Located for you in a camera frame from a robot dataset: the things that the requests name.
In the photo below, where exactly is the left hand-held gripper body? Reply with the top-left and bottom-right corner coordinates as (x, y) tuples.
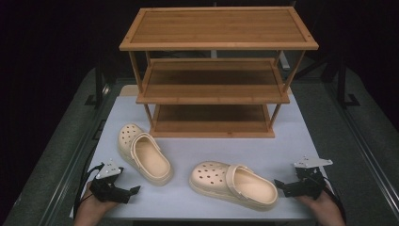
(88, 158), (130, 203)

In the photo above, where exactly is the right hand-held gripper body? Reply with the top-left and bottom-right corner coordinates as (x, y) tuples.
(293, 154), (334, 201)

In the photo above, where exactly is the beige perforated clog shoe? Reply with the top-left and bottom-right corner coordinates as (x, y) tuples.
(117, 122), (174, 186)
(188, 160), (279, 212)

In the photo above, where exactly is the three-tier wooden shoe rack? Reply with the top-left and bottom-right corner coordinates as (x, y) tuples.
(119, 6), (320, 139)

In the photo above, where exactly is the person's left hand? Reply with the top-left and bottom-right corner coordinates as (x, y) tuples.
(72, 181), (120, 226)

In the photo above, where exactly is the person's right hand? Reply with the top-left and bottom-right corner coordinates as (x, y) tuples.
(295, 187), (346, 226)

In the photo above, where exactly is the black metal stand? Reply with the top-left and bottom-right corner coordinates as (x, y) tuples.
(336, 60), (361, 110)
(84, 57), (111, 110)

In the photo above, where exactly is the white stand foot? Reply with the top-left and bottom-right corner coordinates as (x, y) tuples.
(278, 51), (292, 71)

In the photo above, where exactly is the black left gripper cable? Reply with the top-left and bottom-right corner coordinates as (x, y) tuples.
(72, 162), (105, 218)

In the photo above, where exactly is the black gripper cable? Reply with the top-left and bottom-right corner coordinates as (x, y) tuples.
(72, 162), (105, 218)
(321, 176), (348, 224)

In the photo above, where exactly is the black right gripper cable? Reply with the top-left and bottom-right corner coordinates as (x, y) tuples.
(321, 176), (348, 224)

